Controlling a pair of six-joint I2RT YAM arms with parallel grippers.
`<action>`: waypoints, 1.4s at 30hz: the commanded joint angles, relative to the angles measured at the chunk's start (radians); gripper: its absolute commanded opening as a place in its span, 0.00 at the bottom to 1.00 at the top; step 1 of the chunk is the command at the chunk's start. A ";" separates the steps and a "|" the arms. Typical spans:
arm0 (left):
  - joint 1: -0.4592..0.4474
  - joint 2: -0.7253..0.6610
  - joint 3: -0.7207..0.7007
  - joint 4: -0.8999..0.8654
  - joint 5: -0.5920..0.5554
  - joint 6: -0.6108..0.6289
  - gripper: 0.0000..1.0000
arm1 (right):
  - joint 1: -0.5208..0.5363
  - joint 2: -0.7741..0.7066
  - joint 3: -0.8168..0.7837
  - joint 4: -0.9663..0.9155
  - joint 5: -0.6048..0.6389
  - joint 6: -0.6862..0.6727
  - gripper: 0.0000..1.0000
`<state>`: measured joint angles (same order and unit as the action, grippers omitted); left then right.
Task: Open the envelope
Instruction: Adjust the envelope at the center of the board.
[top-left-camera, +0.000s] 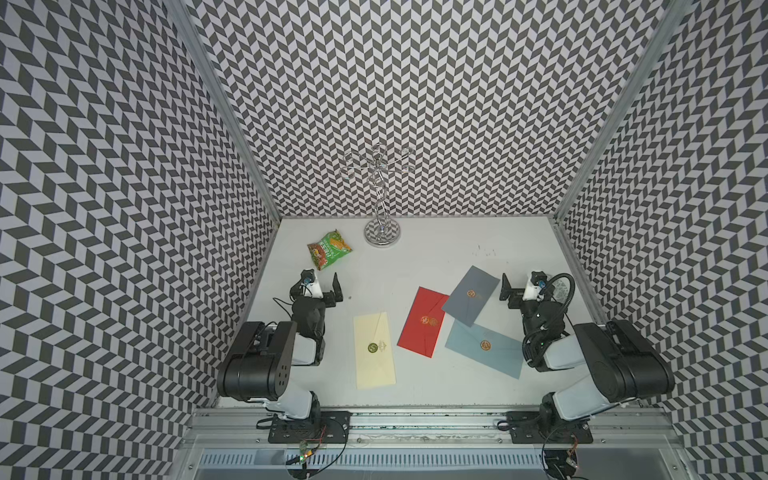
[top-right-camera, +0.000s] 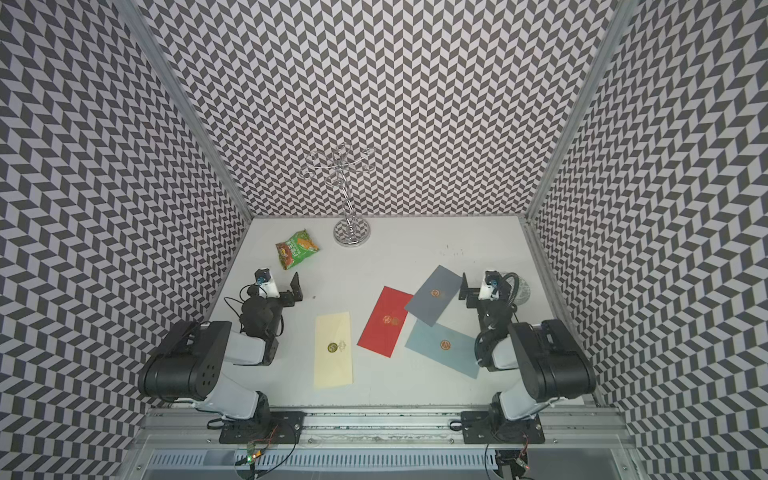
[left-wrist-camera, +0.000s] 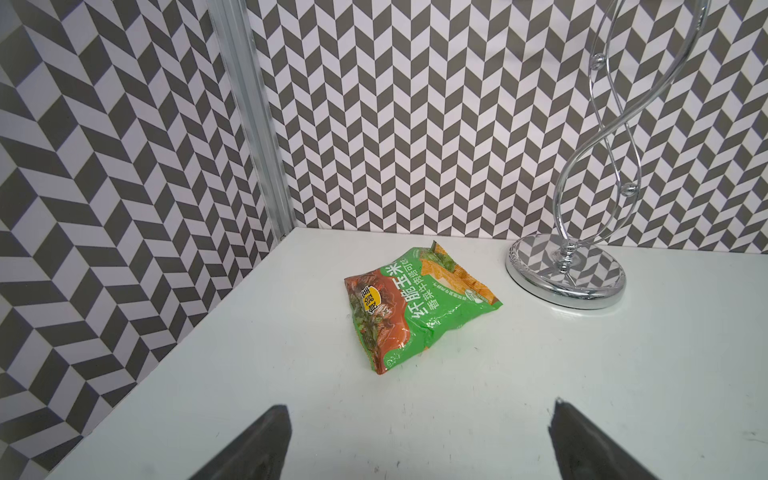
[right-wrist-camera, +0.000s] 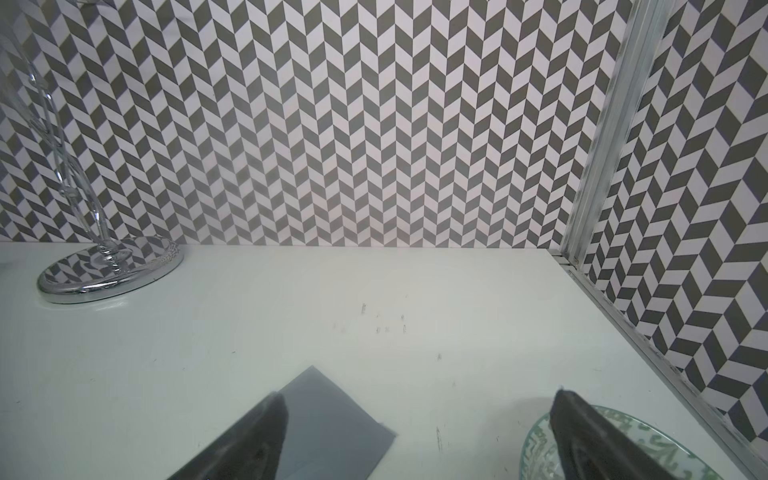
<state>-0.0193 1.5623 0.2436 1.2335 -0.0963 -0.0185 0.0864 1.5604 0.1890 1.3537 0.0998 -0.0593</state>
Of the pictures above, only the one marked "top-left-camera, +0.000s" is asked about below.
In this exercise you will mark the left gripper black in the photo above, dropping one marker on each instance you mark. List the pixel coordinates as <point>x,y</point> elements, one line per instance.
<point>324,297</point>

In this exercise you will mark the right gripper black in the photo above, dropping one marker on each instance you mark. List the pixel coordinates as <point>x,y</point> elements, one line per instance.
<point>519,297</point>

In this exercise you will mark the dark grey envelope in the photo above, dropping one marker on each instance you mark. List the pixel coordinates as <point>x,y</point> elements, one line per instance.
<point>470,296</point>

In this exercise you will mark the red envelope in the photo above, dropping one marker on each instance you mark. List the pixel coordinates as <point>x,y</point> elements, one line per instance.
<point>422,327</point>

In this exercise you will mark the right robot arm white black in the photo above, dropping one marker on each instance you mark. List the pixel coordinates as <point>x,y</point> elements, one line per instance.
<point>622,364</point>

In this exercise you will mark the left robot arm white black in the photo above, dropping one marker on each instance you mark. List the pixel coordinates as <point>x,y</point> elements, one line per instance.
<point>258,365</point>

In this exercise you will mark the light blue envelope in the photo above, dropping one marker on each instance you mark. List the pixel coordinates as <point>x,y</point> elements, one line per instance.
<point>487,347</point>

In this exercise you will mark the cream yellow envelope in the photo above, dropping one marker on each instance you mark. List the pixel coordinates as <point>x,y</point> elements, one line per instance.
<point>374,360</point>

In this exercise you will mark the green snack bag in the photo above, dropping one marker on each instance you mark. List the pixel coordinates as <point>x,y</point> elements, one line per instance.
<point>328,250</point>

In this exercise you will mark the patterned ceramic bowl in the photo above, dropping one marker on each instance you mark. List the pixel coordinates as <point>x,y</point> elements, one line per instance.
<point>561,291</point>

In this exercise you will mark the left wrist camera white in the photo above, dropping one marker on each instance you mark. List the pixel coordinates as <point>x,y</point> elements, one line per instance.
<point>309,285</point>

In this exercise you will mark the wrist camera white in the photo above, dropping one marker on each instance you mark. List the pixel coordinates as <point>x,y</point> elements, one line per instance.
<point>309,285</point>
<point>535,284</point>

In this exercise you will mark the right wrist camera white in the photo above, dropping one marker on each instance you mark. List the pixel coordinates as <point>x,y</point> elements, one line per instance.
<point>535,284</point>

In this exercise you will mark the chrome wire stand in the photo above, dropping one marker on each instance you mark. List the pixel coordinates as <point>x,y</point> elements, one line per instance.
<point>377,164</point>

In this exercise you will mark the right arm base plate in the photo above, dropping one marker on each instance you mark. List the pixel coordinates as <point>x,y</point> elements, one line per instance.
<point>528,428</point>

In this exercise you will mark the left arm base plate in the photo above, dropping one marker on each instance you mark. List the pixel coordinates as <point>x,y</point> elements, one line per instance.
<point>326,428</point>

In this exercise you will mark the aluminium front rail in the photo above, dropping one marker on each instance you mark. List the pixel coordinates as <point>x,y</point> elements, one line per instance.
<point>623,427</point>

